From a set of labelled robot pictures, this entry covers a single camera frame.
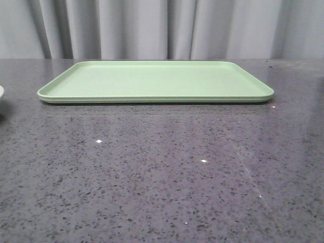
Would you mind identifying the light green plastic tray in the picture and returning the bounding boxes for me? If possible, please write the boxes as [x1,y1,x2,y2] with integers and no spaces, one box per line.
[37,61,274,104]

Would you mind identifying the grey pleated curtain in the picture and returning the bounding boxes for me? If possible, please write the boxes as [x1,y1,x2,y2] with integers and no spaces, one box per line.
[1,1,323,60]

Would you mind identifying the cream round plate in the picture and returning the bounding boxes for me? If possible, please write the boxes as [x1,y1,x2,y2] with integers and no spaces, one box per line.
[0,86,5,101]

